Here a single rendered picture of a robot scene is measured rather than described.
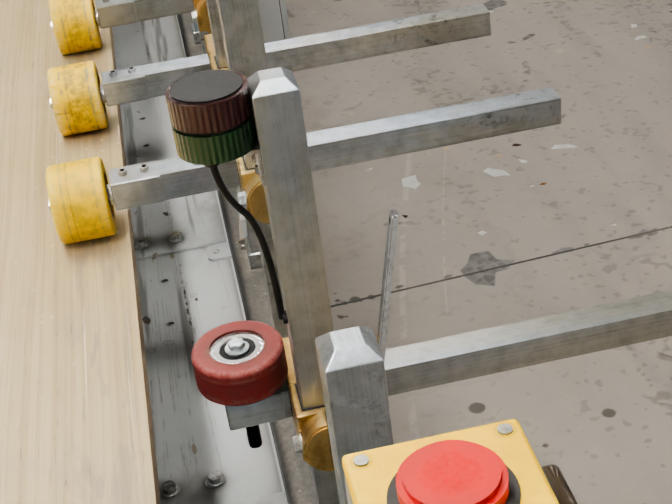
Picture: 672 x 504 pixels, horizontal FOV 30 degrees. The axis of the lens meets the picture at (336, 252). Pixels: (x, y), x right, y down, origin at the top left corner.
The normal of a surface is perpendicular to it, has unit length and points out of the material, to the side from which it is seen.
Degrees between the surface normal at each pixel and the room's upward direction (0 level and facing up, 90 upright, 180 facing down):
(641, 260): 0
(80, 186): 45
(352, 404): 90
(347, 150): 90
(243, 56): 90
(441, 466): 0
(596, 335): 90
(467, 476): 0
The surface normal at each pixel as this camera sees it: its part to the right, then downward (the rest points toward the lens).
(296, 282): 0.18, 0.51
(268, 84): 0.05, -0.23
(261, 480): -0.11, -0.84
